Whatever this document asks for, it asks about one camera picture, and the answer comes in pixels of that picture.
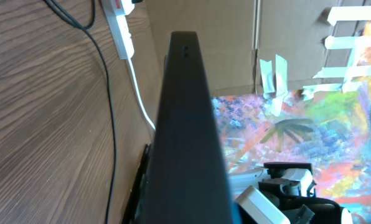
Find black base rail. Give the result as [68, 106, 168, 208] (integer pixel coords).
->
[121, 144, 153, 224]

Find white extension strip cord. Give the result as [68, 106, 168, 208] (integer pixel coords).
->
[125, 57, 157, 131]

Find white power extension strip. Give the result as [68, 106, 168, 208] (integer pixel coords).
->
[101, 0, 134, 60]

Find white USB charger plug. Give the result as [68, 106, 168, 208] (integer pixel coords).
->
[118, 0, 144, 15]

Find black USB charging cable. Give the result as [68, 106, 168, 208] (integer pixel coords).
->
[42, 0, 118, 224]

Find colourful painted cloth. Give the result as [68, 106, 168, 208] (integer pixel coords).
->
[210, 0, 371, 224]

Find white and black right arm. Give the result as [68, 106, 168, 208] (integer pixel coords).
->
[229, 162, 353, 224]

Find blue Galaxy smartphone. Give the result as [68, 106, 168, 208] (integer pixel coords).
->
[139, 31, 241, 224]

